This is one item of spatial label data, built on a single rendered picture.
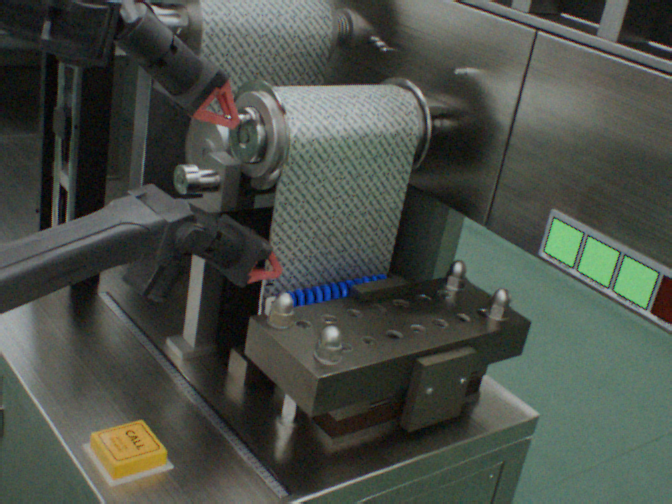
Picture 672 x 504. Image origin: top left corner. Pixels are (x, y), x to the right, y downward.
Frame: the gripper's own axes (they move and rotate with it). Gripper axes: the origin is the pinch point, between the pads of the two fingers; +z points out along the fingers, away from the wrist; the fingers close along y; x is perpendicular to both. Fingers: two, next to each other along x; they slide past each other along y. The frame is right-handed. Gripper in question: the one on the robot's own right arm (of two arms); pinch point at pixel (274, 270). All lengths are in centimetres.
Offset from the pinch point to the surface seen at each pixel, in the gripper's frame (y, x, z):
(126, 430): 7.9, -25.1, -14.3
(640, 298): 37.3, 23.5, 20.9
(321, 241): 0.2, 6.8, 4.5
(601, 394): -53, 5, 222
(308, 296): 3.1, -0.7, 5.3
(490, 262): -149, 25, 258
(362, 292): 6.3, 3.8, 11.0
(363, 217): 0.2, 12.9, 9.1
